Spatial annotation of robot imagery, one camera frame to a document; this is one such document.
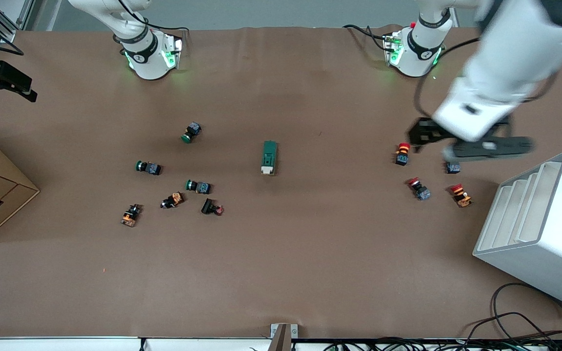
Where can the black selector switch orange base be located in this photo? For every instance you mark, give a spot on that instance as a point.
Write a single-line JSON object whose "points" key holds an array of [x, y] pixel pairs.
{"points": [[176, 198], [130, 218]]}

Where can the red mushroom button orange base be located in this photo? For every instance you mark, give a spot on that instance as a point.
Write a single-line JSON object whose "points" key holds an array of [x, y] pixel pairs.
{"points": [[462, 199], [402, 157]]}

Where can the green load switch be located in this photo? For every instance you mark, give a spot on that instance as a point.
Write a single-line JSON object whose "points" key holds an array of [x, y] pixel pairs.
{"points": [[269, 153]]}

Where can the white slotted storage rack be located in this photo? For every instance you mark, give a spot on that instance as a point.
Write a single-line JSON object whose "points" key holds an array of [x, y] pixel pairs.
{"points": [[554, 243]]}

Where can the green mushroom push button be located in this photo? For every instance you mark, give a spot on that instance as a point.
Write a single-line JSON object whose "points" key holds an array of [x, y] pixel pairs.
{"points": [[193, 129], [153, 168], [203, 187]]}

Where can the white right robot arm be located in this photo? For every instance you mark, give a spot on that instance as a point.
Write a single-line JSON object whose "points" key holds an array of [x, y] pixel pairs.
{"points": [[147, 58]]}

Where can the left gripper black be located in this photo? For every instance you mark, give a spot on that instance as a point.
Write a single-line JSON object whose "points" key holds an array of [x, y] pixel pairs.
{"points": [[425, 131]]}

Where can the brown paper table cover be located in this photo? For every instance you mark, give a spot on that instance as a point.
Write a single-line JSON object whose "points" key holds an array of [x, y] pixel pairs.
{"points": [[310, 253]]}

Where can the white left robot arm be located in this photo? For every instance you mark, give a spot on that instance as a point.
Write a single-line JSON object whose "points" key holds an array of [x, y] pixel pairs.
{"points": [[505, 63]]}

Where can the metal table edge bracket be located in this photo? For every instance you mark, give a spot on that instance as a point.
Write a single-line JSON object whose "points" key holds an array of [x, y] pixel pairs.
{"points": [[283, 336]]}

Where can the white table edge rail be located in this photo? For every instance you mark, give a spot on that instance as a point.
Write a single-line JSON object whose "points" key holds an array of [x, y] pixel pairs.
{"points": [[66, 344]]}

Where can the black red switch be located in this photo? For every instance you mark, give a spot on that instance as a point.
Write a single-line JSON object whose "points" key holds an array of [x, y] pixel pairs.
{"points": [[208, 207]]}

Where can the red mushroom button blue base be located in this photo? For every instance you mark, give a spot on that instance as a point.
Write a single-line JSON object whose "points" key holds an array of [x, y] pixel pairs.
{"points": [[423, 193], [453, 168]]}

